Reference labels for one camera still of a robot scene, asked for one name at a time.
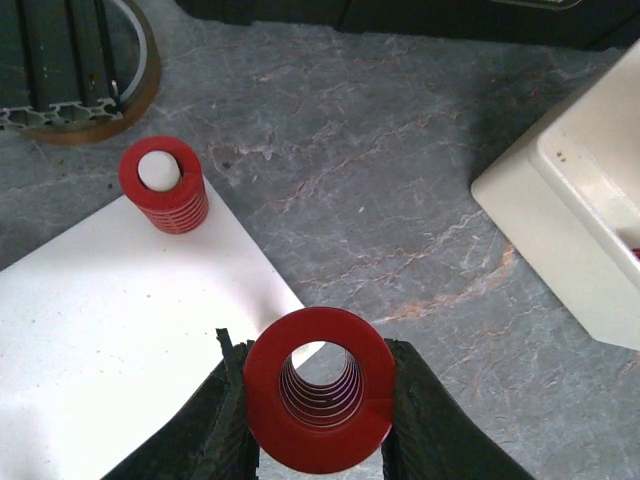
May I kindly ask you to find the black plastic toolbox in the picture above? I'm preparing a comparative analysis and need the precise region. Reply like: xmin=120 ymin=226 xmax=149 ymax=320
xmin=177 ymin=0 xmax=639 ymax=50

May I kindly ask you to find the white rectangular parts tray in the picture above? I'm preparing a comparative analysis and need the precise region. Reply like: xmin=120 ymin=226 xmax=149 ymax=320
xmin=471 ymin=44 xmax=639 ymax=350

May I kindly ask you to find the brown tape roll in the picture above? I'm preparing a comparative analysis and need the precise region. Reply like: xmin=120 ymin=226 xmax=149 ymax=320
xmin=5 ymin=1 xmax=161 ymax=145

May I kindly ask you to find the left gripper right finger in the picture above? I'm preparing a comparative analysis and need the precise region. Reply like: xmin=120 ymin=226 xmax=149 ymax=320
xmin=381 ymin=339 xmax=532 ymax=480

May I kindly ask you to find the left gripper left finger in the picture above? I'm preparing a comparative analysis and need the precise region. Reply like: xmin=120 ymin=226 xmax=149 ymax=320
xmin=105 ymin=329 xmax=260 ymax=479

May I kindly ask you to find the large red spring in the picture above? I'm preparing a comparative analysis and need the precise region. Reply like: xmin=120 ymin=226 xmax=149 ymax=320
xmin=119 ymin=136 xmax=209 ymax=234

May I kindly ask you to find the white peg fixture board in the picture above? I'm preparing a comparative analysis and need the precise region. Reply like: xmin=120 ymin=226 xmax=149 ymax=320
xmin=1 ymin=188 xmax=302 ymax=479

